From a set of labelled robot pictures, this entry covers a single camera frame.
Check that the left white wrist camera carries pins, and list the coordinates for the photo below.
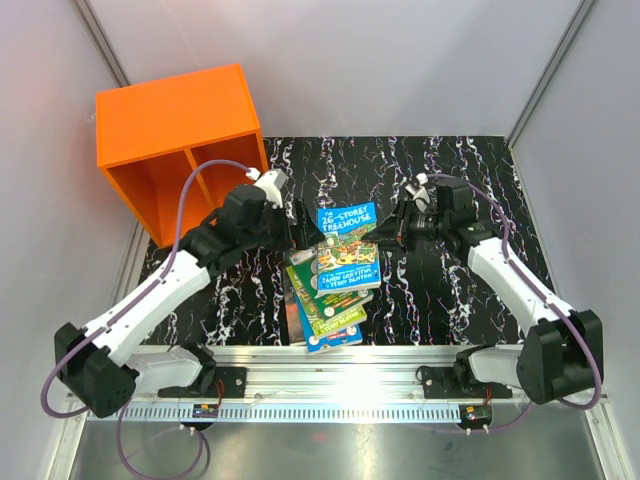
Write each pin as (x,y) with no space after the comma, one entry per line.
(271,182)

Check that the aluminium mounting rail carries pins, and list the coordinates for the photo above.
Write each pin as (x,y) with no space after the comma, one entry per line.
(358,374)

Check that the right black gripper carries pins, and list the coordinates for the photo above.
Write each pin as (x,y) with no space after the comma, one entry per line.
(387,234)

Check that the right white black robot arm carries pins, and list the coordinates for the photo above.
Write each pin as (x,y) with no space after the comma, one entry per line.
(562,353)

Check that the dark tale of two cities book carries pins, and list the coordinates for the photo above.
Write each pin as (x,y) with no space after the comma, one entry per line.
(294,327)

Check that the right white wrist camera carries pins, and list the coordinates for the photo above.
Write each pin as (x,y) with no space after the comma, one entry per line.
(418,195)

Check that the blue 26-storey treehouse book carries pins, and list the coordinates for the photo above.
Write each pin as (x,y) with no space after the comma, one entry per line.
(344,262)

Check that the orange two-compartment shelf box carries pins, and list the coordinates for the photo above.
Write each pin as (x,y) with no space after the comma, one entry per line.
(169,147)

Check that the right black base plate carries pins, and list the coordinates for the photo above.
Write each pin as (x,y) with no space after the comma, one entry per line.
(444,383)

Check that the blue bottom treehouse book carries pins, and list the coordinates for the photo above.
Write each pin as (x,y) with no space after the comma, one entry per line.
(340,331)

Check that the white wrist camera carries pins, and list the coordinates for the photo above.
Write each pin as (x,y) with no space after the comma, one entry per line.
(271,182)
(418,195)

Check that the lime green treehouse book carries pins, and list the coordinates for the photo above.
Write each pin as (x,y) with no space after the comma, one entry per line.
(331,313)

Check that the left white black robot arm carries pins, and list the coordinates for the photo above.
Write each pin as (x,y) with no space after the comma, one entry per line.
(99,363)

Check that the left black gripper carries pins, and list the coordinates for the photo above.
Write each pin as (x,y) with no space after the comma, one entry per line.
(306,232)

